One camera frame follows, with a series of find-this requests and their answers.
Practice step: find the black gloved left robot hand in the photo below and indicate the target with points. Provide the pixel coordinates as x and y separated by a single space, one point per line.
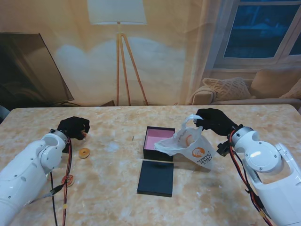
73 127

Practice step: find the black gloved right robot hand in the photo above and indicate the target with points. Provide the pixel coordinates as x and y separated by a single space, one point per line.
216 121

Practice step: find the pink frosted mini donut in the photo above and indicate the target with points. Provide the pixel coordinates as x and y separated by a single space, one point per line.
83 134

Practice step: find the orange glazed mini donut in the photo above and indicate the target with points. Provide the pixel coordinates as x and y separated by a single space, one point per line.
80 153

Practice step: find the white plastic bag orange logo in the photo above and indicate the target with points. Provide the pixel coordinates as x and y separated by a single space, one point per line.
202 153

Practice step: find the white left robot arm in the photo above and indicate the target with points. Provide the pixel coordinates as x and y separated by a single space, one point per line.
23 169

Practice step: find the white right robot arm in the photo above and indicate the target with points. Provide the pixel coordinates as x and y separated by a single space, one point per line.
258 153

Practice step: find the red-brown glazed mini donut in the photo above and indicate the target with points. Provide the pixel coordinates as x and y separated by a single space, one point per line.
71 182

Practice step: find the black gift box pink inside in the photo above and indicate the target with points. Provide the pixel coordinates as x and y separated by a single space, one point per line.
150 141

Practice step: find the black gift box lid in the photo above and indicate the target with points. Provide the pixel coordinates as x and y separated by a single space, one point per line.
155 179

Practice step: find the dark grey chair edge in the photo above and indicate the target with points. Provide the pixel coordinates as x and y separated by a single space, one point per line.
2 113

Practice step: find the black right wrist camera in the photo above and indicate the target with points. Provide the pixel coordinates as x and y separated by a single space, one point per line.
223 149

